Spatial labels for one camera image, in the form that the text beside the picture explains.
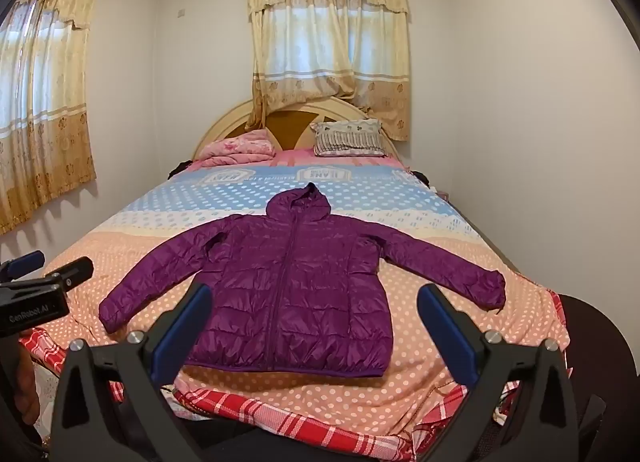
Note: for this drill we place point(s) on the dark clutter beside bed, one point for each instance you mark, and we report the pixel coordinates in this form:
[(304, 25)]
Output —
[(422, 179)]

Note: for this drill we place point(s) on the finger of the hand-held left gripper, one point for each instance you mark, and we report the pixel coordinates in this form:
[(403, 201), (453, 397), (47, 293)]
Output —
[(75, 270), (25, 263)]

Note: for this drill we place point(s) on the person's left hand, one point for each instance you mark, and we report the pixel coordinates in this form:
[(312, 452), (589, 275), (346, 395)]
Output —
[(29, 382)]

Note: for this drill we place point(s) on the striped floral pillow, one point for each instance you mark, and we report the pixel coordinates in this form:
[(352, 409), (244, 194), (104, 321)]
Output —
[(350, 139)]

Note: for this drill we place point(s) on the purple puffer jacket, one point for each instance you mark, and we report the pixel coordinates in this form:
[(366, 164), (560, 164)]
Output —
[(300, 302)]

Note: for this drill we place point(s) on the beige floral curtain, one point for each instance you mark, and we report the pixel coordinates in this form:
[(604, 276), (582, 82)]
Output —
[(45, 116), (325, 41)]

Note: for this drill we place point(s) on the cream wooden headboard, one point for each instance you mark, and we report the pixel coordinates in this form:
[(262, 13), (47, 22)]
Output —
[(225, 121)]

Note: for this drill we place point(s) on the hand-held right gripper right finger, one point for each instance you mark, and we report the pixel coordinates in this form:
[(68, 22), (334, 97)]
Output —
[(442, 327)]

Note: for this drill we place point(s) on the polka dot bedspread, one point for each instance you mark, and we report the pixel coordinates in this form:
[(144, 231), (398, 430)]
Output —
[(375, 202)]

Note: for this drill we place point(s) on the dark chair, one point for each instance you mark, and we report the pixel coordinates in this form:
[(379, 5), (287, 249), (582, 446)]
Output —
[(595, 342)]

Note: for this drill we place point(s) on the red plaid cloth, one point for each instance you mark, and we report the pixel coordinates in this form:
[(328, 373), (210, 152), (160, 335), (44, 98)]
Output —
[(280, 417)]

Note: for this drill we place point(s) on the pink folded blanket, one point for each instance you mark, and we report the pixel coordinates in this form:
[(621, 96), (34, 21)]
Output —
[(235, 149)]

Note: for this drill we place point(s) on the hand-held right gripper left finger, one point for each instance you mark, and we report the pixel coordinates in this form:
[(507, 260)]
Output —
[(182, 337)]

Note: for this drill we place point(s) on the black item beside bed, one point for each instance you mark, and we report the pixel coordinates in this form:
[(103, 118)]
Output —
[(177, 169)]

